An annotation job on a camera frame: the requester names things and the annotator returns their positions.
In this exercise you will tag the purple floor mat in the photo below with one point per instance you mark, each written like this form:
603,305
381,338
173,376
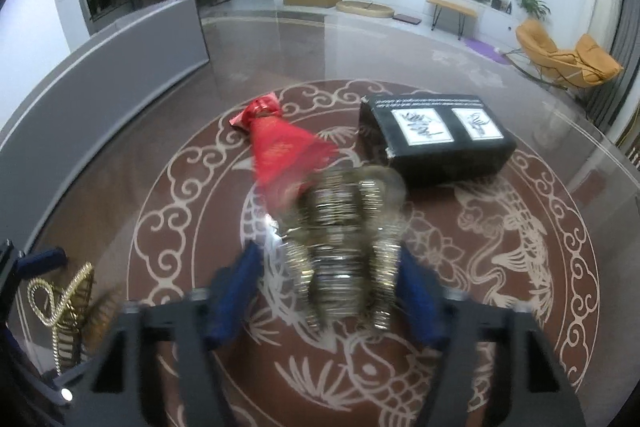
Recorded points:
482,51

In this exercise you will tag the grey curtain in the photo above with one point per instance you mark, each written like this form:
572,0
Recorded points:
620,97

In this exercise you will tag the black rectangular box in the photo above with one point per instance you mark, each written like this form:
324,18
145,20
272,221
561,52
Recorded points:
440,157

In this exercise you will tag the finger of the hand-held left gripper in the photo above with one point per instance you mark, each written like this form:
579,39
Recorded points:
45,259
70,382

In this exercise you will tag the rhinestone hair claw clip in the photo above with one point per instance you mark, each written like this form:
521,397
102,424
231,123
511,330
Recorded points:
340,232

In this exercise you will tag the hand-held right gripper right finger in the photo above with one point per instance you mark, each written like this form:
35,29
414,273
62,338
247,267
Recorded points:
420,297

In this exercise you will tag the large-leaf potted plant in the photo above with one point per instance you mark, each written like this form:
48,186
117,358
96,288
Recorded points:
530,2

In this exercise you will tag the wooden bench with metal legs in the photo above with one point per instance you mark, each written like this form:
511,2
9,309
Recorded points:
450,4

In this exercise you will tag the gold loop hair clip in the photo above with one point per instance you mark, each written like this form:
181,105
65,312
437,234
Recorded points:
62,347

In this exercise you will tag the beige round floor cushion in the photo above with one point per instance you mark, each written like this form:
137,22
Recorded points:
365,9

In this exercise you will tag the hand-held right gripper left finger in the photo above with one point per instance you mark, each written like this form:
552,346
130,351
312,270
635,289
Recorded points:
235,297

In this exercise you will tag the orange lounge chair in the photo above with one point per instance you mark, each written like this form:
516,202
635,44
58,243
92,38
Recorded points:
595,57
537,42

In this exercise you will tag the red gift pouch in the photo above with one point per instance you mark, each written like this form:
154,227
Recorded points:
280,147

